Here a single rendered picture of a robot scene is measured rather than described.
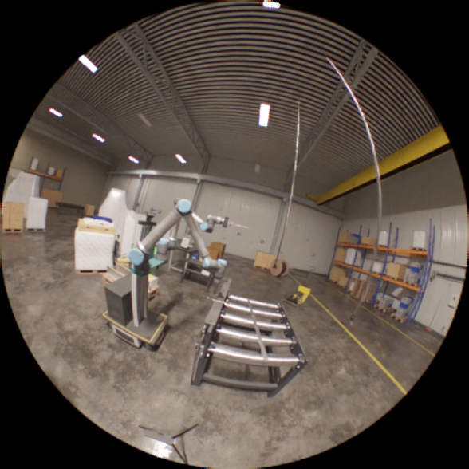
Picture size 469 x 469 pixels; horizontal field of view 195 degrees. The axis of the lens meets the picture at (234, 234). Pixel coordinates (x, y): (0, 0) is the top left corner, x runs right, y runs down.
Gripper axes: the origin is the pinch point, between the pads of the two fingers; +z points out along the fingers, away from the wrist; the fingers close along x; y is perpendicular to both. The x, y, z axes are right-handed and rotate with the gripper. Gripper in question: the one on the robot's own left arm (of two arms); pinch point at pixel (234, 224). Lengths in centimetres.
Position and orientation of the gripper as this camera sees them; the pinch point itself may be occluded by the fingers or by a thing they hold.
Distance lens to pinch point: 165.9
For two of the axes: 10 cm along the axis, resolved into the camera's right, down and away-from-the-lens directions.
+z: 9.7, 2.5, -0.9
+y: -0.9, 0.0, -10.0
